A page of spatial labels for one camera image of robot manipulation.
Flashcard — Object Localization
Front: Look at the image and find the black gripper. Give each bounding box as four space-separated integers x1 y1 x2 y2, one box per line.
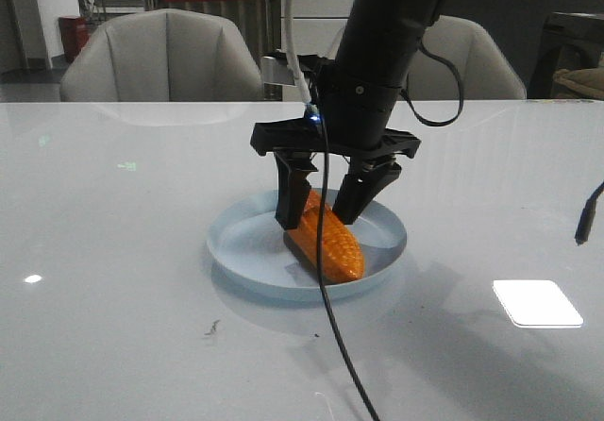
250 54 420 230

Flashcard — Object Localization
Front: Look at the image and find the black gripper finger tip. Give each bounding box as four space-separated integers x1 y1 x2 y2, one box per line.
574 182 604 245

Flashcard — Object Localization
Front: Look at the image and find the orange plastic corn cob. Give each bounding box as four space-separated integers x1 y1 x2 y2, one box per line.
287 190 365 283

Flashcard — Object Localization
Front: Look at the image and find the light blue round plate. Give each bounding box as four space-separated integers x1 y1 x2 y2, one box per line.
207 190 408 302

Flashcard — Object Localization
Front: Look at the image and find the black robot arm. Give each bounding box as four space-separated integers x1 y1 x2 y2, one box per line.
251 0 445 230

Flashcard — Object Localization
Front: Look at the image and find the beige cushion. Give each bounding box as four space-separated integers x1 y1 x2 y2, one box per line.
553 67 603 100

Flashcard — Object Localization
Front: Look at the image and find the grey upholstered chair right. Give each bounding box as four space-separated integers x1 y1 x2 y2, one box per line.
337 15 526 101

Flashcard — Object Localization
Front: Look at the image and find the grey upholstered chair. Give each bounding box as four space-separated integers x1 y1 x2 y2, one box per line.
59 8 263 102
337 15 526 101

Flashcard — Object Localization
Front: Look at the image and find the dark wooden armchair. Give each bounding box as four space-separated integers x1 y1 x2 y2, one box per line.
528 12 603 99

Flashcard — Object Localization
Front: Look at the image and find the white cabinet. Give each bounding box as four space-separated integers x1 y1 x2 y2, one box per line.
291 0 354 59

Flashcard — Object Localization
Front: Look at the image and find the grey upholstered chair left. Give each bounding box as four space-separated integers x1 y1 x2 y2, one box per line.
59 8 263 102

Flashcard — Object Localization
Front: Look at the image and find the grey counter with white top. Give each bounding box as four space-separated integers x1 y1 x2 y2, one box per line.
443 0 603 92

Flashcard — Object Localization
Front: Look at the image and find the red trash bin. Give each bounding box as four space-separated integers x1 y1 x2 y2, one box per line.
58 16 89 62

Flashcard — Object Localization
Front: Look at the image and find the white cable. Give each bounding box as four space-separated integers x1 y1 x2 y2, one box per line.
283 0 315 107

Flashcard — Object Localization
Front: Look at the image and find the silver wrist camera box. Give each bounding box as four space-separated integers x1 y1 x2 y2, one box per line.
260 53 295 86

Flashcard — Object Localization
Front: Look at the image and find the black cable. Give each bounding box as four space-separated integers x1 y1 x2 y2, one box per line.
306 42 466 421

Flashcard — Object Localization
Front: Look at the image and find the metal barrier post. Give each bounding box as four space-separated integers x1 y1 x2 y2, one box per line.
263 0 280 101

